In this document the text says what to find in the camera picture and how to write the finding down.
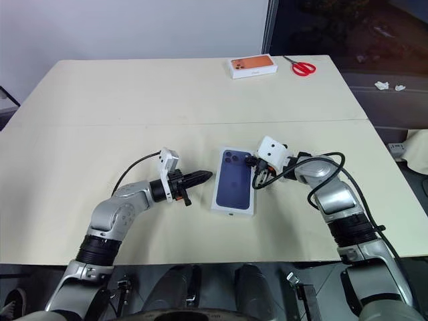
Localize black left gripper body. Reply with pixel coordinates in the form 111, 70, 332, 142
167, 170, 193, 207

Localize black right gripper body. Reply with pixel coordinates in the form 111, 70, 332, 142
257, 165, 280, 185

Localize white phone box lid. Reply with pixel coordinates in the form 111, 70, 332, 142
210, 144, 257, 219

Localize orange print phone box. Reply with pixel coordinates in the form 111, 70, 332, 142
227, 53, 280, 81

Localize dark rounded shape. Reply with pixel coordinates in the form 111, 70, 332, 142
233, 263, 271, 309

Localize cream cloth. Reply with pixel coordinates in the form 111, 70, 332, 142
402, 129, 428, 173

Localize black sneaker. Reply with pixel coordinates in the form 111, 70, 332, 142
4, 288, 28, 321

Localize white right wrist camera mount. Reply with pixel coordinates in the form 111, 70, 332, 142
255, 134, 291, 173

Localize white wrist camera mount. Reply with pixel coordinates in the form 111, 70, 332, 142
255, 134, 291, 173
158, 146, 182, 202

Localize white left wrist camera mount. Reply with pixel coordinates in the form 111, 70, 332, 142
158, 146, 182, 202

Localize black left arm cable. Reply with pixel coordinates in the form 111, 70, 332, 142
111, 151, 162, 195

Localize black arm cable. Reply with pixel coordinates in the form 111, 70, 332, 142
111, 151, 162, 195
251, 151, 413, 299

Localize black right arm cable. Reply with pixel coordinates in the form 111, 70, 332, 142
251, 151, 413, 299

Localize red handled scissors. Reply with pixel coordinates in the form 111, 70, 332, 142
283, 55, 317, 78

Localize black metal bracket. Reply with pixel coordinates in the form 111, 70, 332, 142
285, 272, 318, 321
114, 275, 134, 302

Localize grey window frame post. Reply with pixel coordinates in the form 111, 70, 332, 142
261, 0, 280, 56

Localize black frame object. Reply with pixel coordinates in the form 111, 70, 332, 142
0, 86, 21, 114

